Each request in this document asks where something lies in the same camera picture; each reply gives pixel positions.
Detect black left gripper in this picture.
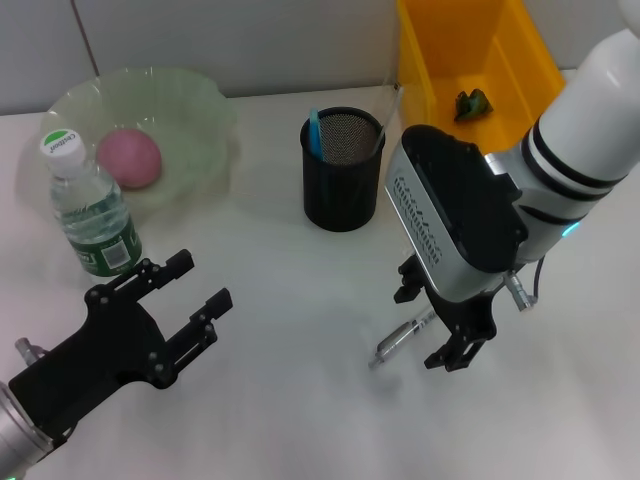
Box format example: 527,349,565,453
8,248,234,445

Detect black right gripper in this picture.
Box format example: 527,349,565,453
395,254,497,374

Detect silver ballpoint pen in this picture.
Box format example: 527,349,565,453
368,307,439,370

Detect clear water bottle green label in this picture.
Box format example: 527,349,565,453
39,128,146,280

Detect pink peach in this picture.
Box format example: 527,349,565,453
95,128,164,190

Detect transparent plastic ruler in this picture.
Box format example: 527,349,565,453
373,74,405,151

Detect green plastic wrapper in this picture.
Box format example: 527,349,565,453
452,88,494,124

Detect blue scissors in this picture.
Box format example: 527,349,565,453
307,108,327,160

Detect black mesh pen cup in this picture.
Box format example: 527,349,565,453
299,106,386,232

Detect translucent green fruit plate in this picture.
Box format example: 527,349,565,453
18,67,239,216

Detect yellow plastic storage bin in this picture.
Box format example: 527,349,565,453
397,0,567,157

